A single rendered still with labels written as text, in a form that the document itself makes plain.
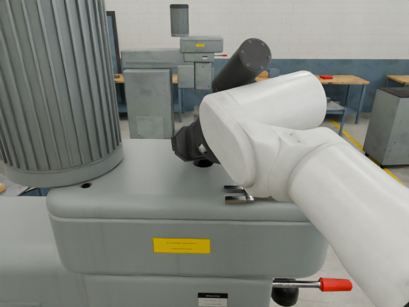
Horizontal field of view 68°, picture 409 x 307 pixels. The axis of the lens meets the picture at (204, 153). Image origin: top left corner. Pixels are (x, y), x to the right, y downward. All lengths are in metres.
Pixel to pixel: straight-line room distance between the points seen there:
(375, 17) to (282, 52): 1.97
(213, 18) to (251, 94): 6.71
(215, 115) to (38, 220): 0.51
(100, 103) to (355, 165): 0.39
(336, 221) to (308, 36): 7.11
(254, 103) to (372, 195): 0.13
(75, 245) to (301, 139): 0.40
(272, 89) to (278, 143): 0.08
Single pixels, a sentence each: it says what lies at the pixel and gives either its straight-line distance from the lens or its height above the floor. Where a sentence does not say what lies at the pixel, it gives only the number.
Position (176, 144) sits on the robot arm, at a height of 1.95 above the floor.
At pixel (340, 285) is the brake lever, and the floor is 1.71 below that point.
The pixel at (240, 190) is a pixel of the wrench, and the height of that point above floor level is 1.89.
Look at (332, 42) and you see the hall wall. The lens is 7.48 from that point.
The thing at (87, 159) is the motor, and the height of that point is 1.93.
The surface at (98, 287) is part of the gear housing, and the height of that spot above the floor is 1.70.
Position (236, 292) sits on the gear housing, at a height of 1.70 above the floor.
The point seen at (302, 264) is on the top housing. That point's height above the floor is 1.77.
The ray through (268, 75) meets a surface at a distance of 6.70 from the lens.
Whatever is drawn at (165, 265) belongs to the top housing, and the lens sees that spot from 0.53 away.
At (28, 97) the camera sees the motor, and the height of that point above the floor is 2.03.
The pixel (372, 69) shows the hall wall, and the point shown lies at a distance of 7.91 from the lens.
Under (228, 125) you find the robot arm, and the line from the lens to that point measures 0.26.
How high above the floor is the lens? 2.14
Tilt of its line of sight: 25 degrees down
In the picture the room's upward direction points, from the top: straight up
